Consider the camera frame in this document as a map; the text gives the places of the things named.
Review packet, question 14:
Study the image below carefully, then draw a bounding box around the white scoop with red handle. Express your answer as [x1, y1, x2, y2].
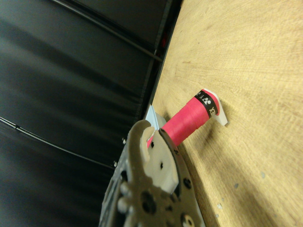
[146, 88, 229, 150]

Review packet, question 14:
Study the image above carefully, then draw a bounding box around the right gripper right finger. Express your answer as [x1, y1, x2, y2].
[145, 129, 202, 227]

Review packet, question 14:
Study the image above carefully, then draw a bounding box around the black curtain stand pole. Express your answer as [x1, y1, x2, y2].
[0, 116, 116, 170]
[49, 0, 164, 63]

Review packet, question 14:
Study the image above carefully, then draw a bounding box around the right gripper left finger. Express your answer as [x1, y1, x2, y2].
[113, 120, 180, 227]

